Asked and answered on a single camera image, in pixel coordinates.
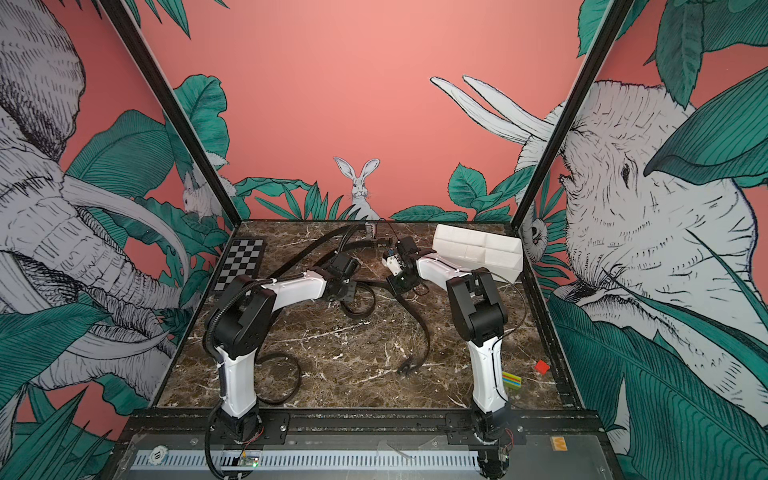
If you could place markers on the right black frame post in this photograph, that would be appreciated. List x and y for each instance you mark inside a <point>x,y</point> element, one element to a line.
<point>612,21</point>

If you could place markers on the green yellow striped block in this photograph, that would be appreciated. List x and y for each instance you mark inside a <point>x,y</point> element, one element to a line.
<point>511,380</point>

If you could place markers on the long black belt s-curved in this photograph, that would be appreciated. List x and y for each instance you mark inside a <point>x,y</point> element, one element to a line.
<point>359,301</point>

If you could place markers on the red cube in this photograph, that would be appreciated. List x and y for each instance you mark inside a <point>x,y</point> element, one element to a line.
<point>542,367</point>

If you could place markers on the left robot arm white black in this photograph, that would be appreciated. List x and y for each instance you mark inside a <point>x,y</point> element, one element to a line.
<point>245,313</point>

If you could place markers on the orange label sticker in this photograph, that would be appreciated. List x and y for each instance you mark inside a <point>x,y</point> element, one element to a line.
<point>559,443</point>

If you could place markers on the white foam storage box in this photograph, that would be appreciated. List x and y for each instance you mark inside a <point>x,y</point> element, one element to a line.
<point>501,255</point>

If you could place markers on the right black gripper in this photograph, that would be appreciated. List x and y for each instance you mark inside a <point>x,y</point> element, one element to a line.
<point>396,286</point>

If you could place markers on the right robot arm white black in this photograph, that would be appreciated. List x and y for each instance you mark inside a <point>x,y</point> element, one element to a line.
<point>478,313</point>

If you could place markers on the left black frame post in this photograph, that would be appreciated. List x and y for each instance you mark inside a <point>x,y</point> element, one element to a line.
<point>124,24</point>

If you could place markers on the black white checkerboard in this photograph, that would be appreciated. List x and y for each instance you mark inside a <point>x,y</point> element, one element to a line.
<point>244,257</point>

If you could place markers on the black frame post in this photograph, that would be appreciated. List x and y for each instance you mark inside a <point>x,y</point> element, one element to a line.
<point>124,24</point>
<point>612,21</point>

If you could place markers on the white slotted cable duct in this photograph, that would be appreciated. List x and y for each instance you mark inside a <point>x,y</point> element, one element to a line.
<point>304,460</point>

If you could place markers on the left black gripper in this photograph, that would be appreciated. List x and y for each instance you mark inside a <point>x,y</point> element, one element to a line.
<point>351,292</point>

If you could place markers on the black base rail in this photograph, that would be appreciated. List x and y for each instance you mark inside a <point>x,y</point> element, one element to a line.
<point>458,425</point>

